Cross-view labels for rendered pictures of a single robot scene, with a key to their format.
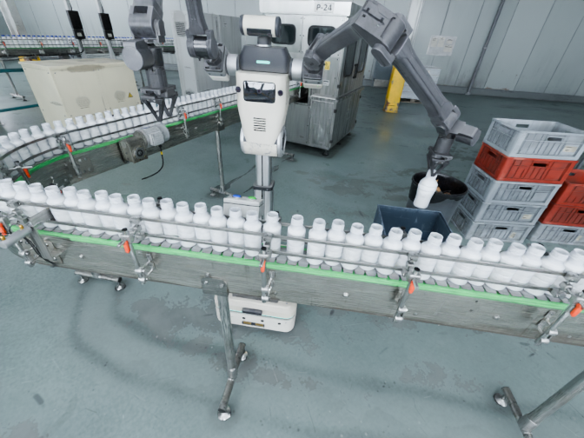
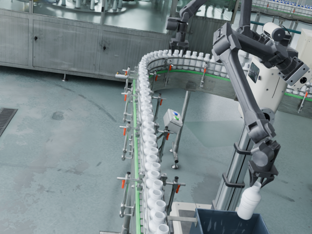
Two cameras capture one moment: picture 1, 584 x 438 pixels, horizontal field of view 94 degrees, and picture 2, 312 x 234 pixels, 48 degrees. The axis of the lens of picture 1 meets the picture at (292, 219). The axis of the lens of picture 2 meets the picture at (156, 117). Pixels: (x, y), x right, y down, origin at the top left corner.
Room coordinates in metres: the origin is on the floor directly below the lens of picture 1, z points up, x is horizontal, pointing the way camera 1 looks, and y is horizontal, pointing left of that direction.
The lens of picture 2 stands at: (0.35, -1.54, 1.98)
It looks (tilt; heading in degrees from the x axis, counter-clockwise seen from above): 26 degrees down; 75
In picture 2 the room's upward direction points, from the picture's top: 11 degrees clockwise
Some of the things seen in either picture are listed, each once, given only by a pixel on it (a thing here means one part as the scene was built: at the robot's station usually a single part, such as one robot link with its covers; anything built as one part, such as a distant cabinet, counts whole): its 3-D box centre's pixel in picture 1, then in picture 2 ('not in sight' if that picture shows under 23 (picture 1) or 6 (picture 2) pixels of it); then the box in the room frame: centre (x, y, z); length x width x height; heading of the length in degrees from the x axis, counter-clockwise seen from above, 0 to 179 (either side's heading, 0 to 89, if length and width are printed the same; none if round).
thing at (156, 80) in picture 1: (156, 79); (180, 37); (0.93, 0.44, 1.51); 0.10 x 0.07 x 0.07; 174
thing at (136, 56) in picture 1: (142, 44); (177, 20); (0.89, 0.44, 1.60); 0.12 x 0.09 x 0.12; 175
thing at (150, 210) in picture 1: (153, 220); (143, 97); (0.78, 0.48, 1.08); 0.06 x 0.06 x 0.17
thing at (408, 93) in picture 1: (412, 82); not in sight; (10.00, -3.63, 0.50); 1.24 x 1.03 x 1.00; 87
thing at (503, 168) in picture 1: (520, 162); not in sight; (2.47, -2.08, 0.78); 0.61 x 0.41 x 0.22; 91
